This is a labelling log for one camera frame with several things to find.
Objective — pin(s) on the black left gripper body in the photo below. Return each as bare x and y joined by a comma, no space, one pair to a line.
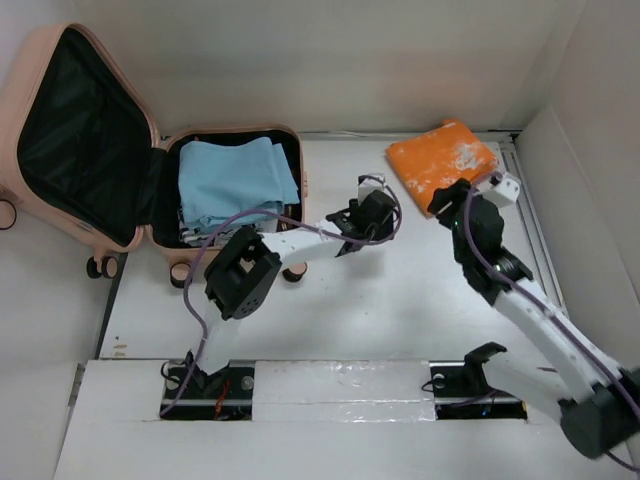
378,231

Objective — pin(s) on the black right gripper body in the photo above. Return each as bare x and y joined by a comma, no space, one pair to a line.
451,221

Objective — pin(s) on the orange white tie-dye cloth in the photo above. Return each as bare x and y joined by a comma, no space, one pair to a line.
438,158

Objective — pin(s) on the light blue cloth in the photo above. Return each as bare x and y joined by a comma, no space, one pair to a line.
217,182

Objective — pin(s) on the black white newspaper print cloth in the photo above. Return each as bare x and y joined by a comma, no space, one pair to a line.
196,236

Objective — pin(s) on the pink hard-shell suitcase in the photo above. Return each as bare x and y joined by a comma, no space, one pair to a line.
80,150

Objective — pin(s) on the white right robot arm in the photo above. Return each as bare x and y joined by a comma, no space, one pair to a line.
590,395

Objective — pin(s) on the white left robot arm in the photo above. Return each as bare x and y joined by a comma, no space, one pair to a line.
241,275

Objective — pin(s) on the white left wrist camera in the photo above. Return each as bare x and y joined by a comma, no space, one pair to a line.
368,183

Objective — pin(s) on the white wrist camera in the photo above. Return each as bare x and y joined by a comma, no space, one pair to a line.
503,189
368,183

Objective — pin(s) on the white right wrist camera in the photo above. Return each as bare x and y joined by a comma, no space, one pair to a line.
503,189

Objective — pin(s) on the aluminium frame rail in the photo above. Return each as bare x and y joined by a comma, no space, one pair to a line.
544,269

